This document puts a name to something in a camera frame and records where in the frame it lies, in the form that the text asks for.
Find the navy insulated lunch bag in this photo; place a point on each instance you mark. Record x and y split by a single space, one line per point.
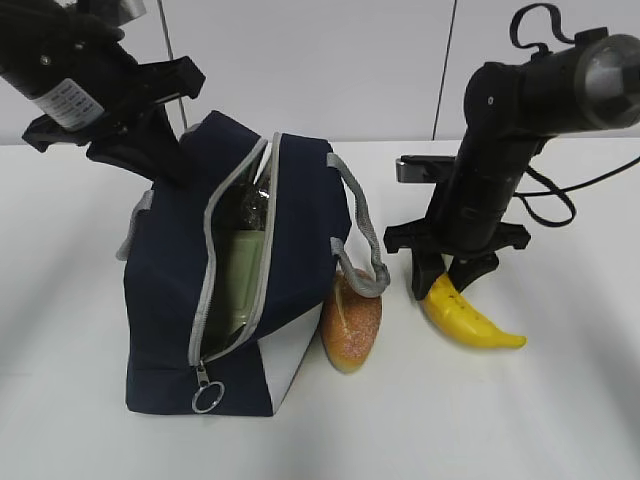
315 217

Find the green lidded food container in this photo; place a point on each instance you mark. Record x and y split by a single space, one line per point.
238 259

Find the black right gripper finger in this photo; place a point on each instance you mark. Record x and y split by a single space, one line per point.
463 272
427 267

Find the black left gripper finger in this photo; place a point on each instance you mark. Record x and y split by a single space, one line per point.
160 150
131 151

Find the sugared bread roll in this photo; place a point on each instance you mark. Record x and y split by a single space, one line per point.
349 325

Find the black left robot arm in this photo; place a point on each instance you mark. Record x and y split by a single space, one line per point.
68 60

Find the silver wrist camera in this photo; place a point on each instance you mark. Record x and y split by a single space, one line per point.
424 169
123 11

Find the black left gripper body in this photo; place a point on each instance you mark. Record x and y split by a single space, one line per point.
104 91

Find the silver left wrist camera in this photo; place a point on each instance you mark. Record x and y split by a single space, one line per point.
123 11

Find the yellow banana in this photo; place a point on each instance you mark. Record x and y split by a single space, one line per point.
461 322

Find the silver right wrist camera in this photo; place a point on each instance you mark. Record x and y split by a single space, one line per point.
424 169

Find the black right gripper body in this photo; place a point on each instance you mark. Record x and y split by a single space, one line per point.
466 232

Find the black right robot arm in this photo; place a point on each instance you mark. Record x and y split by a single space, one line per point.
511 112

